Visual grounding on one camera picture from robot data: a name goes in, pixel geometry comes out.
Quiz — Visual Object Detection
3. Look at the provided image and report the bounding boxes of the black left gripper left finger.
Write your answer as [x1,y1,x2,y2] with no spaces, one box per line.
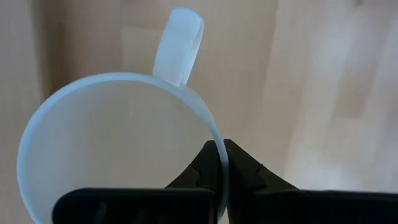
[52,140,223,224]

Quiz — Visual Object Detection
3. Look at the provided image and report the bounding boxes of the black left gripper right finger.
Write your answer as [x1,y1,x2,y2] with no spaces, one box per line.
[224,139,398,224]

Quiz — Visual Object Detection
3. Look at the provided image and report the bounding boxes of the white mug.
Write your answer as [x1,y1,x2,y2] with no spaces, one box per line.
[17,7,231,224]

